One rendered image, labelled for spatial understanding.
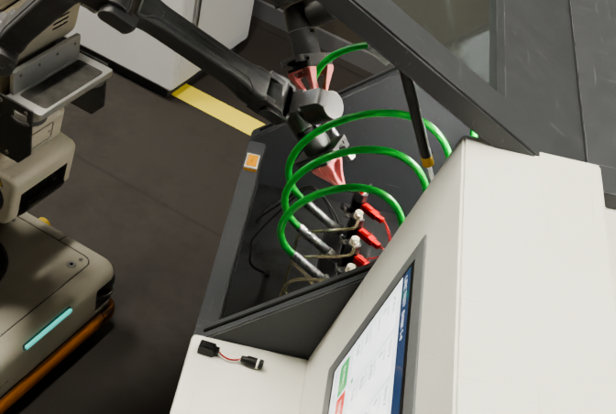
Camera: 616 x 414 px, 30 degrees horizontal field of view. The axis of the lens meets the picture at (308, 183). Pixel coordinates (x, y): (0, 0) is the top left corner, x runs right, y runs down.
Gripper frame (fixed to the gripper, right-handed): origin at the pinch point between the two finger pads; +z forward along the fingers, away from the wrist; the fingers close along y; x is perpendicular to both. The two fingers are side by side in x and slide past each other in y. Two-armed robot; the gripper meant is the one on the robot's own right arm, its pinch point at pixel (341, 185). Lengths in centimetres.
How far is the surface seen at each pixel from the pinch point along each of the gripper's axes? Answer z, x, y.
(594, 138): 3, -11, 57
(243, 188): -4.1, 7.6, -28.0
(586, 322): 5, -62, 64
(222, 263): 0.8, -16.6, -23.7
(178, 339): 47, 44, -110
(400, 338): 0, -62, 38
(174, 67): -7, 148, -138
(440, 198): -9, -40, 42
